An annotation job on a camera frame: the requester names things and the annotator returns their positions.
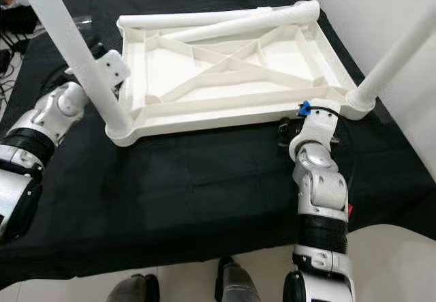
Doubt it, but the white plastic table top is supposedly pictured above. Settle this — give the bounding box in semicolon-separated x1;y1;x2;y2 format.
105;0;377;147

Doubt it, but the white plastic table leg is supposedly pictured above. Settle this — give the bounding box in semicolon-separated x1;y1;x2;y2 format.
163;0;322;44
12;0;135;143
343;5;436;120
116;9;273;33

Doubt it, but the black tablecloth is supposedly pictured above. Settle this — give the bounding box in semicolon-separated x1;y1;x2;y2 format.
0;0;436;290

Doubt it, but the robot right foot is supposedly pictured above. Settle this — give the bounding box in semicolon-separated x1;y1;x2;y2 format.
214;257;264;302

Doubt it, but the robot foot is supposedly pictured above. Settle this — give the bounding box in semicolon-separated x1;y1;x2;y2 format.
214;257;264;302
108;274;162;302

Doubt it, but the black floor chair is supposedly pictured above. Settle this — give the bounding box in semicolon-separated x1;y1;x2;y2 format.
0;0;43;38

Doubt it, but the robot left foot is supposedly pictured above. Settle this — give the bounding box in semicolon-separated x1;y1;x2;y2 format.
108;274;162;302

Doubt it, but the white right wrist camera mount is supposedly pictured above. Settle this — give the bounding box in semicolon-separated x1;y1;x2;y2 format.
289;100;342;161

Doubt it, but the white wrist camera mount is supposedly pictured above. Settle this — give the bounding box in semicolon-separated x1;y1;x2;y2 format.
289;100;342;161
91;49;131;96

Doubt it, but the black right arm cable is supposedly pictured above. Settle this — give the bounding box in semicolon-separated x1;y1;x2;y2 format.
308;106;348;146

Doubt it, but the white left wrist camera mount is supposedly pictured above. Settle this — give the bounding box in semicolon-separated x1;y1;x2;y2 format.
91;49;131;96

